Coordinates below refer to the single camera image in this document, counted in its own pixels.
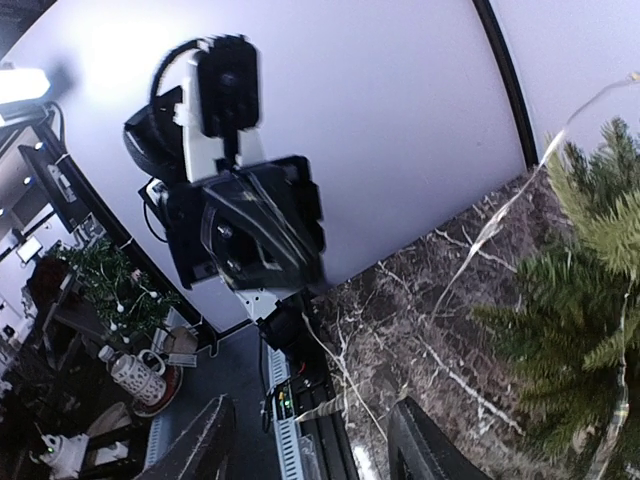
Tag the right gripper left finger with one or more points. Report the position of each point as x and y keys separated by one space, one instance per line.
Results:
x=203 y=450

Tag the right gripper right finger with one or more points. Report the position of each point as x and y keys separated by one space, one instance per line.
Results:
x=418 y=449

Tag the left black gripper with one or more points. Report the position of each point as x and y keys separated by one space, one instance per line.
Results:
x=255 y=227

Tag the small green christmas tree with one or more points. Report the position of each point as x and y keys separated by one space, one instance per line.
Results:
x=573 y=342

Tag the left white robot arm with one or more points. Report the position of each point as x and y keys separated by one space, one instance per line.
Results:
x=281 y=315

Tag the white perforated lantern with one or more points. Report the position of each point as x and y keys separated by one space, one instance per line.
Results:
x=141 y=376

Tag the white cable duct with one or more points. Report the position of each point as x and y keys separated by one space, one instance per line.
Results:
x=286 y=430

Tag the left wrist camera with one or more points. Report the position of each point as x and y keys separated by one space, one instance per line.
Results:
x=220 y=104

